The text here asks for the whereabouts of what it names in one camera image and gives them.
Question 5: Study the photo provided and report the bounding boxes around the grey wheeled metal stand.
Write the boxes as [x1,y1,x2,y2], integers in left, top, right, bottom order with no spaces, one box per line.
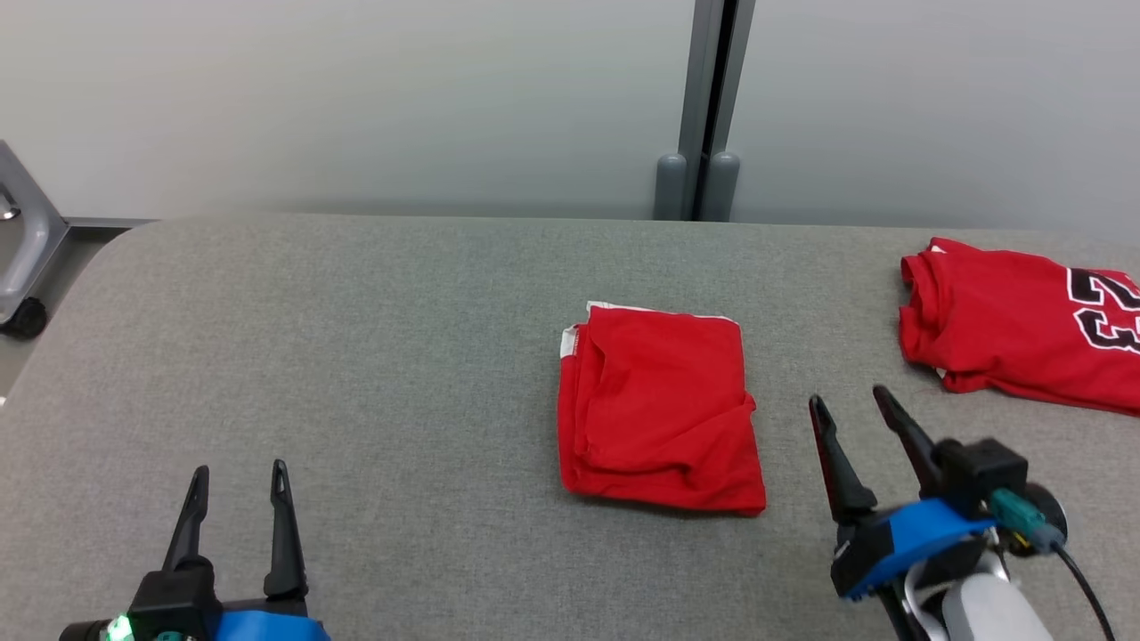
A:
[0,141,154,323]

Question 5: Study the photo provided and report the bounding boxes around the red basketball jersey number 23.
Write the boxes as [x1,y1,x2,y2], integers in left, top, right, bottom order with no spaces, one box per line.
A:
[898,237,1140,418]

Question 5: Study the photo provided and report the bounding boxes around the grey partition post with feet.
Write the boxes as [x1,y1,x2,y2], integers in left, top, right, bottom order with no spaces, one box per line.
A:
[653,0,758,222]

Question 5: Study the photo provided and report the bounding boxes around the red shorts with white trim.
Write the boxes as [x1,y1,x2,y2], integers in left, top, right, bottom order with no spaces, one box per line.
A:
[557,301,769,518]

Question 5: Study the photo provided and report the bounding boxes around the black caster wheel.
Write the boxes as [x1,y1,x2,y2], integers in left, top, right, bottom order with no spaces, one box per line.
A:
[0,297,48,340]

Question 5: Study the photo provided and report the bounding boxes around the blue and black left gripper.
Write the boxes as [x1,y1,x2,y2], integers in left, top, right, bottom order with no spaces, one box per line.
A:
[61,459,331,641]

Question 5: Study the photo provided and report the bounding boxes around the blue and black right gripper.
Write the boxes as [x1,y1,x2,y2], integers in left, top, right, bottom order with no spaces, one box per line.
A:
[808,384,1069,603]

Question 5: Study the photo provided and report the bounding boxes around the black cable with teal connector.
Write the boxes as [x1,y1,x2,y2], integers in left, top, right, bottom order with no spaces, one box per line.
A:
[989,488,1120,641]

